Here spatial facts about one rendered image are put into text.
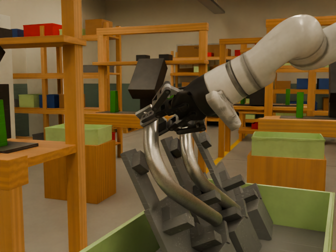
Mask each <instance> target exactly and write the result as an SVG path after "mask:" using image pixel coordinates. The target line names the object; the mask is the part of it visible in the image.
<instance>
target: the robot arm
mask: <svg viewBox="0 0 336 252"><path fill-rule="evenodd" d="M287 62H289V63H290V64H291V65H292V66H293V67H294V68H296V69H299V70H303V71H309V70H315V69H319V68H322V67H325V66H327V65H330V64H332V63H334V62H336V22H335V23H333V24H331V25H329V26H327V27H325V28H322V27H321V25H320V23H319V22H318V20H317V19H316V18H314V17H313V16H311V15H307V14H300V15H295V16H292V17H289V18H287V19H285V20H284V21H282V22H281V23H279V24H278V25H277V26H275V27H274V28H273V29H272V30H271V31H270V32H269V33H268V34H266V35H265V36H264V37H263V38H262V39H261V40H260V41H259V42H258V43H257V44H256V45H255V46H254V47H253V48H252V49H250V50H248V51H246V52H245V53H243V54H241V55H239V56H238V57H236V58H234V59H232V60H231V61H228V62H226V63H224V64H221V65H219V66H217V67H215V68H214V69H212V70H210V71H208V72H207V73H205V74H203V75H201V76H199V77H198V78H196V79H194V80H193V81H191V82H190V83H189V84H188V85H187V86H183V87H179V88H176V87H174V86H171V83H170V82H169V81H165V82H164V83H163V85H162V86H161V88H160V89H159V91H158V92H157V93H156V95H155V96H154V98H153V99H152V110H151V111H149V112H147V113H145V114H143V115H142V116H141V119H140V125H141V126H142V127H145V126H147V125H149V124H151V123H153V122H154V121H156V120H158V119H159V118H162V117H164V116H172V115H174V114H175V115H174V116H173V117H171V118H170V119H169V120H168V121H166V120H165V121H164V122H162V123H160V124H159V125H158V136H161V135H163V134H165V133H167V132H168V131H175V132H176V134H178V135H183V134H189V133H196V132H202V131H205V130H206V123H205V118H206V117H207V116H208V117H211V116H213V115H215V114H217V115H218V117H219V118H220V119H221V120H222V121H223V122H224V123H225V124H226V125H227V127H228V128H229V129H230V130H231V131H234V130H236V129H238V128H240V127H241V124H242V123H241V120H240V118H239V117H238V115H237V113H236V111H235V109H234V107H233V105H234V104H236V103H238V102H239V101H241V100H242V99H244V98H245V97H247V96H248V95H251V94H253V93H255V92H256V91H258V90H260V89H262V88H264V87H266V86H268V85H269V84H271V83H272V82H273V81H274V80H275V78H276V70H277V69H279V68H280V67H281V66H283V65H284V64H285V63H287ZM172 95H174V96H173V97H172V98H170V97H171V96H172ZM167 98H170V99H167ZM166 99H167V100H166ZM165 100H166V101H165ZM164 101H165V102H164ZM183 127H187V128H183Z"/></svg>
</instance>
